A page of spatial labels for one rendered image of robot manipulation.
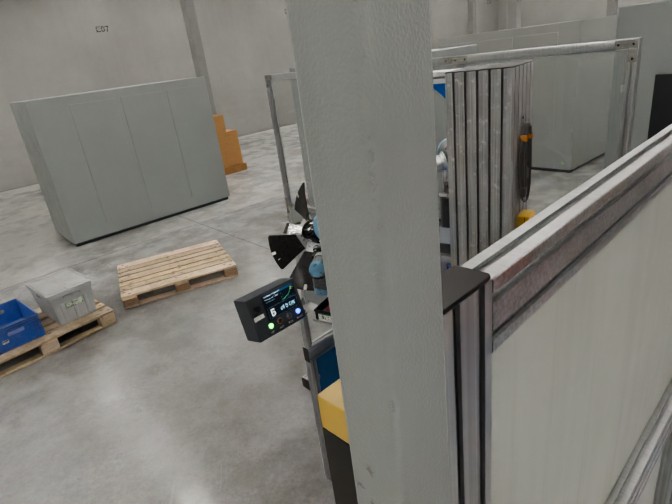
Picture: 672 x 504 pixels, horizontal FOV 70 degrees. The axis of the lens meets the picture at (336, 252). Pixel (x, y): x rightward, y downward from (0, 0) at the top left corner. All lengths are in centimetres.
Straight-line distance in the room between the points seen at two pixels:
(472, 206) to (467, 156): 20
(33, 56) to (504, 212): 1337
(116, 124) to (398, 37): 769
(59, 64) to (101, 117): 685
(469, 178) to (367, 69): 177
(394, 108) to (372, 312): 10
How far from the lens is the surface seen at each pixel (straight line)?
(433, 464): 33
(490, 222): 199
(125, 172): 793
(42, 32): 1459
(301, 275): 275
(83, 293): 507
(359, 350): 26
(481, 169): 194
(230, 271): 538
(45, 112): 765
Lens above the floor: 215
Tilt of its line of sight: 22 degrees down
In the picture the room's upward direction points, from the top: 8 degrees counter-clockwise
